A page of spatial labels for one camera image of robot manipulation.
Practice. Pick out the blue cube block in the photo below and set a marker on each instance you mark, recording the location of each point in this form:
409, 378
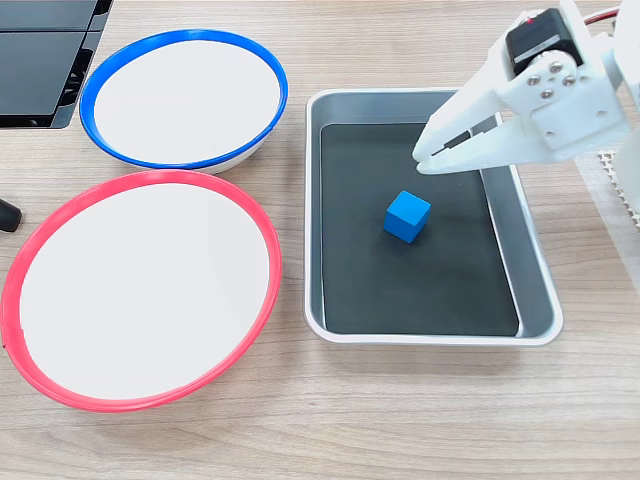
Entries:
406, 217

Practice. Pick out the silver metal tray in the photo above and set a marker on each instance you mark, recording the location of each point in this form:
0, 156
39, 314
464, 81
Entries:
312, 210

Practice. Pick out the black tray liner mat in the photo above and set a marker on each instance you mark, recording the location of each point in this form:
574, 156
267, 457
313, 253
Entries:
375, 290

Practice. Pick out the blue-rimmed white dish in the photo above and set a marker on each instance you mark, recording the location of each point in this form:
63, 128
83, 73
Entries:
185, 95

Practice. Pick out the red-rimmed white dish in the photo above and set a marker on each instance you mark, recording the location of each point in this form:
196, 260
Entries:
145, 290

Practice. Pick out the translucent plastic sheet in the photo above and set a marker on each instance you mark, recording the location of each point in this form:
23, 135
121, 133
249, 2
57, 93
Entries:
597, 200

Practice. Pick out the black flat device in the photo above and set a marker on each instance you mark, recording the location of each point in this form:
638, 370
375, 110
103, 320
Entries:
35, 65

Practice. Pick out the small black rounded object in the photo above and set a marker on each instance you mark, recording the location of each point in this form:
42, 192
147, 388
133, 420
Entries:
9, 215

